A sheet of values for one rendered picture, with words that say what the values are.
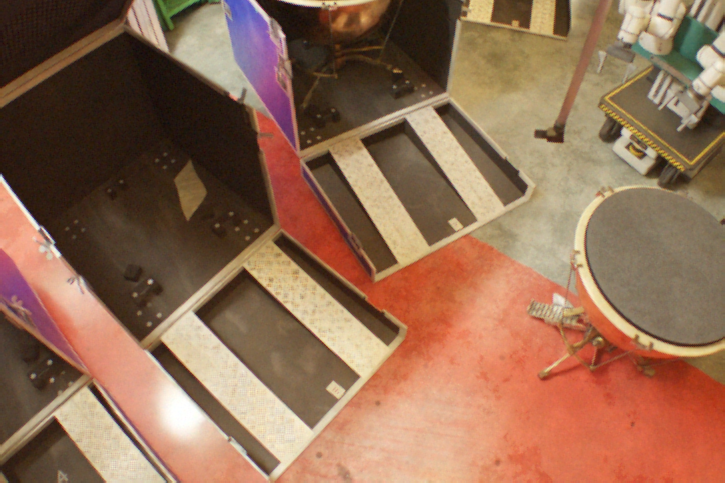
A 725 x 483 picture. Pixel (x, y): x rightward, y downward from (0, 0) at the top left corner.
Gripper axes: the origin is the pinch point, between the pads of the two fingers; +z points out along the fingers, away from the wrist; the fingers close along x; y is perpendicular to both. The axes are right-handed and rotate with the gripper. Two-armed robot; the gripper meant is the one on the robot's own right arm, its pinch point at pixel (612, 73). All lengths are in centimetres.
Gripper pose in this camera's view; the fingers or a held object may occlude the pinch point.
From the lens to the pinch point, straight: 269.7
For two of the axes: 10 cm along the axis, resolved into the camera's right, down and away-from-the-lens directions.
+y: 6.8, -2.6, 6.9
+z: -2.1, 8.3, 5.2
